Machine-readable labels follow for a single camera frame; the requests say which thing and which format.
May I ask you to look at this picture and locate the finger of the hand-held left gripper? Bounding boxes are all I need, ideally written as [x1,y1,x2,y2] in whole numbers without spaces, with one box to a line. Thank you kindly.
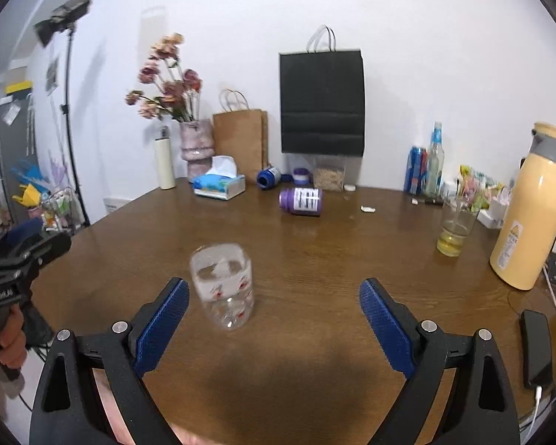
[4,217,44,253]

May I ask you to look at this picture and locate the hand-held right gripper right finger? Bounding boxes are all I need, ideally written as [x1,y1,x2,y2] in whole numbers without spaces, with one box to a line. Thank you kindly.
[358,278,522,445]

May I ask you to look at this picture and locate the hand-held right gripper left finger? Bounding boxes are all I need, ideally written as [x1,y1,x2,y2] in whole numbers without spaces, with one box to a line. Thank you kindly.
[29,277,190,445]

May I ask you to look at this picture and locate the clear glass cup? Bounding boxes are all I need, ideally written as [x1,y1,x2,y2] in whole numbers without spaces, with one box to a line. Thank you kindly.
[189,242,255,331]

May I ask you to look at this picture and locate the person's left hand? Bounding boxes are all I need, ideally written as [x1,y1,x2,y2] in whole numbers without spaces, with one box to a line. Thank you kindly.
[0,308,29,369]

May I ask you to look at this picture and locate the cluttered rack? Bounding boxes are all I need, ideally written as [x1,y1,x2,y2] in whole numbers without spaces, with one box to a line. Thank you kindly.
[9,160,85,233]

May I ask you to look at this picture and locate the glass of yellow liquid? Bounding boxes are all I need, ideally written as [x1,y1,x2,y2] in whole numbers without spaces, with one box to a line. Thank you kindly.
[436,195,481,257]

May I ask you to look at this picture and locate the purple pill bottle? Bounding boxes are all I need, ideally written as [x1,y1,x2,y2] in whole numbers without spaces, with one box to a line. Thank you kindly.
[279,187,324,217]

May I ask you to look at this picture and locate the tissue box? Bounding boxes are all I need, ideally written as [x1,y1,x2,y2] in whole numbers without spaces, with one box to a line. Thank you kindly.
[193,155,246,200]

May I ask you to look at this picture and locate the white box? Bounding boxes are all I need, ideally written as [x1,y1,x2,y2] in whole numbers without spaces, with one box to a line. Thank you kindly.
[478,204,510,230]

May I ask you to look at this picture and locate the clear jar of grains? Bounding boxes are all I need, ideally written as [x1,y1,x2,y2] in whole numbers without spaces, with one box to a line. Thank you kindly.
[313,155,346,192]

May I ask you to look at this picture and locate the white thermos bottle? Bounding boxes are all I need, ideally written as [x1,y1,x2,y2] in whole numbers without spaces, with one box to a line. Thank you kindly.
[155,126,176,190]

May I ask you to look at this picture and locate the black smartphone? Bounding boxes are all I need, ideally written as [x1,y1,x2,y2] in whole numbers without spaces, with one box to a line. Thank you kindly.
[519,309,555,390]

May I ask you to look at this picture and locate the light stand with lamp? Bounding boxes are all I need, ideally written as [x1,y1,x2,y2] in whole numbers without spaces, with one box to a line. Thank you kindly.
[32,0,93,228]

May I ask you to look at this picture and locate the colourful snack packets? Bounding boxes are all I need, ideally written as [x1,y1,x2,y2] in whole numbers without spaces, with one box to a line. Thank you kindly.
[456,165,513,211]

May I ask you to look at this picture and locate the clear glass bottle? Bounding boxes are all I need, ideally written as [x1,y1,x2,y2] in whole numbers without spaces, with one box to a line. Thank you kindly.
[424,121,446,198]

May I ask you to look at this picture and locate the pink glass vase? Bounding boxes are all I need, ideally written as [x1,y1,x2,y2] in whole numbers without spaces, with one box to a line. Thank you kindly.
[180,119,214,183]

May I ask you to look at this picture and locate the blue jar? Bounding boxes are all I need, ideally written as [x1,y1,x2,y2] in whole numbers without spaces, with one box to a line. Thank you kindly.
[257,165,292,190]

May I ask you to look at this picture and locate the cream thermos jug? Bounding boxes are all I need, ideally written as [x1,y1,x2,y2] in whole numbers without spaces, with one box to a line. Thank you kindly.
[489,122,556,291]

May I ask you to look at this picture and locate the brown paper bag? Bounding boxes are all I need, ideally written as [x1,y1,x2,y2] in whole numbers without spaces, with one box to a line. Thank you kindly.
[212,88,268,181]

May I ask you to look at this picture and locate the dried flower bouquet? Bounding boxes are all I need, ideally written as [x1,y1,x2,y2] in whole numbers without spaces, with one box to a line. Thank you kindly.
[125,33,203,123]

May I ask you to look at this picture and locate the black paper bag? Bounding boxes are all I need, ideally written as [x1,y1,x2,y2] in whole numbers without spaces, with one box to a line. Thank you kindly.
[279,24,367,157]

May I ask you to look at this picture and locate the white charging cable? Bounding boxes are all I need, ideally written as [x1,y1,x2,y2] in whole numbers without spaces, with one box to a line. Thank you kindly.
[523,385,544,444]

